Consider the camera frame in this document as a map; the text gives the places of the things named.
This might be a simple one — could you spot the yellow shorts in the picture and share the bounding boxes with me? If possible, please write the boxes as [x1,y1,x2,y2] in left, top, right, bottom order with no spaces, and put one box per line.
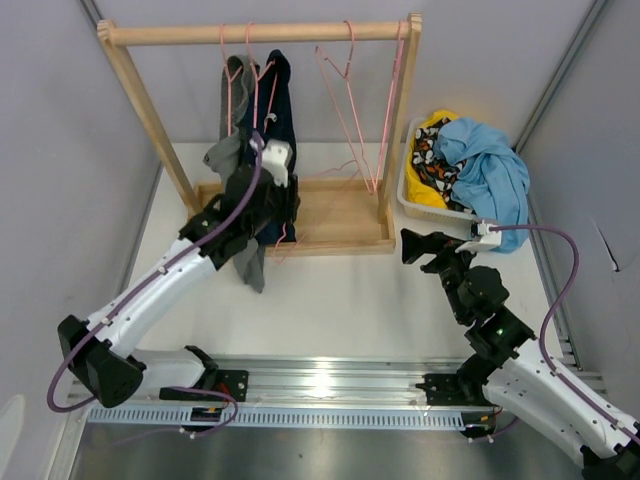
[405,110,465,212]

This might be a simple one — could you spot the pink hanger of yellow shorts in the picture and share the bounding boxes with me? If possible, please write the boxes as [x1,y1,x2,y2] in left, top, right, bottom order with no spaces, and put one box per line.
[370,22,404,194]

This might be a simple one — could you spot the camouflage patterned shorts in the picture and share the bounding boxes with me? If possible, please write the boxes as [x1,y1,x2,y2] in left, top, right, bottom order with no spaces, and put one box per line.
[410,117,471,213]

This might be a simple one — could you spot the pink hanger of camouflage shorts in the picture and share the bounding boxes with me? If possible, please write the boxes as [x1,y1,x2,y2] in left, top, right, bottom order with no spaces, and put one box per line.
[314,20,376,195]

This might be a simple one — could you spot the light blue shorts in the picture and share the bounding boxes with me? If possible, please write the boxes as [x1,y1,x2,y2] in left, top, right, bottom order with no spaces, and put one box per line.
[434,117,530,226]

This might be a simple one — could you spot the pink hanger of blue shorts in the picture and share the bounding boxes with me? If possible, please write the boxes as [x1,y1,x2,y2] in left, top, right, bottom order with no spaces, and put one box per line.
[272,159,357,266]

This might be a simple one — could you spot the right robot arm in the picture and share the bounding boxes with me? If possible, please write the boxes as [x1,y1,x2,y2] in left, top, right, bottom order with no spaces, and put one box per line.
[401,221,639,479]

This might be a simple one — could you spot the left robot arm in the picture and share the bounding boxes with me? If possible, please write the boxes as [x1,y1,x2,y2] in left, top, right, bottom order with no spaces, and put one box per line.
[57,165,300,408]

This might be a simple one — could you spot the navy blue shorts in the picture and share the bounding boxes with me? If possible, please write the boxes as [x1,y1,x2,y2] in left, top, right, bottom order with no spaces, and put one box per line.
[240,49,297,246]

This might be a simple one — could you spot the pink hanger of navy shorts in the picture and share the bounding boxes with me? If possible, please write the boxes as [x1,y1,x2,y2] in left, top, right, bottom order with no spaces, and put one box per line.
[244,21,279,132]

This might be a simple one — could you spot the grey shorts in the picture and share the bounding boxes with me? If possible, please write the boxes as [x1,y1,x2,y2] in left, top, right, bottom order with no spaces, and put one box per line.
[203,55,265,293]

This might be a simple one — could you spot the pink hanger of grey shorts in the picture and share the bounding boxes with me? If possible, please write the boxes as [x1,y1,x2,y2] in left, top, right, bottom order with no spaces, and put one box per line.
[219,23,242,137]

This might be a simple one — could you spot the white plastic basket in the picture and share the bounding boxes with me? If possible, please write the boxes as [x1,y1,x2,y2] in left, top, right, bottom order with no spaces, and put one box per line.
[397,110,479,224]

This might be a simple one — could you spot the wooden clothes rack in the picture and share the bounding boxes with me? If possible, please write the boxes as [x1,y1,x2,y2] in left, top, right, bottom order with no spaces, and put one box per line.
[97,13,422,256]

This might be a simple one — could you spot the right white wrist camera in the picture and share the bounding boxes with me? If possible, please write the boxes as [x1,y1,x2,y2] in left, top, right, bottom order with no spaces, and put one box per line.
[455,220,502,253]

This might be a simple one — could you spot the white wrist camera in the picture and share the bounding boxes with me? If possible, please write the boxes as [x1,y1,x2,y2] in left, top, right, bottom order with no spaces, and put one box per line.
[249,139,293,188]
[455,220,502,253]

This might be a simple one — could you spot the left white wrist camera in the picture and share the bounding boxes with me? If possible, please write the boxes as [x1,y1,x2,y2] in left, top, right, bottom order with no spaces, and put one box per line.
[249,139,293,188]

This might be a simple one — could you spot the aluminium mounting rail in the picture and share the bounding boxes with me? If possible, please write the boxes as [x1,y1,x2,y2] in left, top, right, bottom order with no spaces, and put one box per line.
[67,352,614,412]

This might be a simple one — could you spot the slotted cable duct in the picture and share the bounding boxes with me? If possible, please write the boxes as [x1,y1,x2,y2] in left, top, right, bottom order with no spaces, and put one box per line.
[88,406,466,431]

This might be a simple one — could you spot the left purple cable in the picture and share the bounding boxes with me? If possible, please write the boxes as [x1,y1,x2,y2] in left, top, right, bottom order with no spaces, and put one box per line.
[46,130,265,441]

